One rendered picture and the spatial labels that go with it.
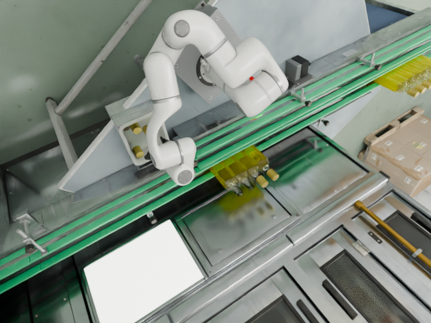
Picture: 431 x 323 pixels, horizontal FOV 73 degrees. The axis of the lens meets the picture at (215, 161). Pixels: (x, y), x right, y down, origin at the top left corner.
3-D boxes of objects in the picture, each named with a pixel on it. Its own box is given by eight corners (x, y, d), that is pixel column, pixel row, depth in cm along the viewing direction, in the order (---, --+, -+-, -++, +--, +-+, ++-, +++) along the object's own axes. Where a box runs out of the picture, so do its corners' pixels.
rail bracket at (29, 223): (31, 222, 120) (40, 267, 106) (5, 199, 107) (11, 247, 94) (43, 216, 121) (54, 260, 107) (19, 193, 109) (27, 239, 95)
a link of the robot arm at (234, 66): (202, 57, 90) (242, 22, 89) (247, 116, 99) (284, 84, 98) (207, 58, 82) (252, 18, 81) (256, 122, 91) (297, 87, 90)
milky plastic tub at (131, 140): (129, 156, 129) (136, 168, 124) (109, 116, 113) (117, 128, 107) (164, 138, 134) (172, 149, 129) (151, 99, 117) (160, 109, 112)
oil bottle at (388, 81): (366, 78, 171) (411, 101, 154) (369, 70, 167) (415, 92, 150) (372, 75, 172) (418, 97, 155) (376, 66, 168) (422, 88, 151)
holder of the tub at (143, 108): (133, 163, 133) (139, 173, 129) (110, 116, 113) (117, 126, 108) (166, 146, 138) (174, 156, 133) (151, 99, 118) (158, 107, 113)
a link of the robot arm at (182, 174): (169, 149, 86) (198, 140, 90) (157, 136, 95) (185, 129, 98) (176, 190, 94) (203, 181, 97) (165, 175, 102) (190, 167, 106)
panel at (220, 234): (82, 270, 124) (105, 349, 103) (79, 267, 122) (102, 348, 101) (254, 172, 149) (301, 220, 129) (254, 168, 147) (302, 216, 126)
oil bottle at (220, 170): (204, 163, 140) (228, 193, 127) (202, 156, 136) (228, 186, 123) (214, 158, 142) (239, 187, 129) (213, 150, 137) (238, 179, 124)
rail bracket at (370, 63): (354, 61, 155) (376, 72, 147) (358, 48, 149) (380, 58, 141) (360, 58, 156) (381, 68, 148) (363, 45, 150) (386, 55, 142)
